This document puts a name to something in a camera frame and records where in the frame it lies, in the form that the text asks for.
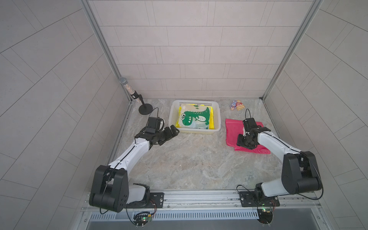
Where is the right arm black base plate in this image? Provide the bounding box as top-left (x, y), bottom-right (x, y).
top-left (239, 191), bottom-right (280, 208)

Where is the glass tube on black stand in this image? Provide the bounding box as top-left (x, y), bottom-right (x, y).
top-left (119, 77), bottom-right (153, 115)

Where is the aluminium front rail frame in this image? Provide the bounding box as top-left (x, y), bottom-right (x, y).
top-left (73, 188), bottom-right (332, 230)

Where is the circuit board with wires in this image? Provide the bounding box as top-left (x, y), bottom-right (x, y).
top-left (257, 208), bottom-right (274, 225)
top-left (133, 211), bottom-right (153, 228)

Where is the pink raincoat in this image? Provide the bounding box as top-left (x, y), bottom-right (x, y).
top-left (225, 119), bottom-right (271, 154)

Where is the green dinosaur translucent raincoat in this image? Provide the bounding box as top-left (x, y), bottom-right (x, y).
top-left (177, 105), bottom-right (211, 129)

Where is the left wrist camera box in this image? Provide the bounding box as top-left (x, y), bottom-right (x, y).
top-left (145, 117), bottom-right (164, 134)

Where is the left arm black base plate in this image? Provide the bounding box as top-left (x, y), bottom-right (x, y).
top-left (126, 192), bottom-right (164, 209)

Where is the left circuit board with wires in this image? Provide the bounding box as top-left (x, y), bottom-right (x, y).
top-left (133, 211), bottom-right (153, 228)

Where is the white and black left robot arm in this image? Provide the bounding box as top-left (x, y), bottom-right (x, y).
top-left (89, 125), bottom-right (180, 213)

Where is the right circuit board with wires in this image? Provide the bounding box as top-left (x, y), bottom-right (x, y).
top-left (257, 208), bottom-right (274, 225)

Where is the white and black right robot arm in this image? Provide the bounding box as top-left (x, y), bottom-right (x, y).
top-left (237, 127), bottom-right (324, 202)

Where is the yellow duck face raincoat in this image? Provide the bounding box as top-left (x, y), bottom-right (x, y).
top-left (180, 104), bottom-right (213, 112)

